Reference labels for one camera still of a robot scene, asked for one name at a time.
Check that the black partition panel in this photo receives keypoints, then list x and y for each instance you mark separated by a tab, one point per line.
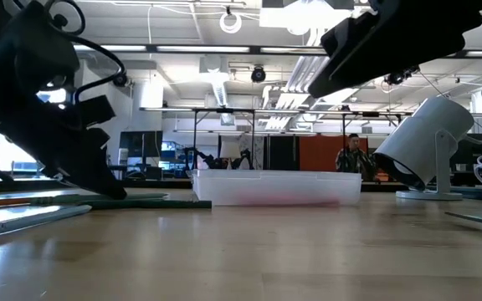
283	152

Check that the black overhead frame bar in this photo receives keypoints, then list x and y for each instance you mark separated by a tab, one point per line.
255	49

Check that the white camera on stand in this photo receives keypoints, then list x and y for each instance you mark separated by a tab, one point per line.
425	142

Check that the black ceiling camera cluster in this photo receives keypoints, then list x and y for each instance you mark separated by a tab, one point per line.
400	75

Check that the translucent plastic supply box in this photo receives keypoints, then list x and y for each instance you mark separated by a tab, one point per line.
274	184

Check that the white ceiling pipe bundle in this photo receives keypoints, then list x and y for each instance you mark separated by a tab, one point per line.
304	75

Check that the dark green pen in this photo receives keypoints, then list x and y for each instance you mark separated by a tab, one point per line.
161	205

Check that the black computer monitor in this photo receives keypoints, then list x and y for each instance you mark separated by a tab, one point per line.
140	144

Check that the black background robot arm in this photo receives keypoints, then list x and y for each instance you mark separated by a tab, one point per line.
207	161
245	159

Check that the black dome ceiling camera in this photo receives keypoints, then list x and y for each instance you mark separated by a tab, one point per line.
120	79
258	74

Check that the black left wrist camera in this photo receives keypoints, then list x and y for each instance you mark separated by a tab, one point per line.
27	50

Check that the black background workstation frame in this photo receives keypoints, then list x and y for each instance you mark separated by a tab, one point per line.
224	110

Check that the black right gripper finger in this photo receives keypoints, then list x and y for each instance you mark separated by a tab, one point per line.
391	50
354	33

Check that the orange pencil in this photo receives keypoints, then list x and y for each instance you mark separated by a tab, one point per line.
2	203

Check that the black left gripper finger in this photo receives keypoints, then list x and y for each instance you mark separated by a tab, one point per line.
90	180
96	110

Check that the person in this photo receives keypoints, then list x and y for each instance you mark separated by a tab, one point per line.
354	161

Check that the orange partition panel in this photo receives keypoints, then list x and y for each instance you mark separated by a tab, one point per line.
316	152

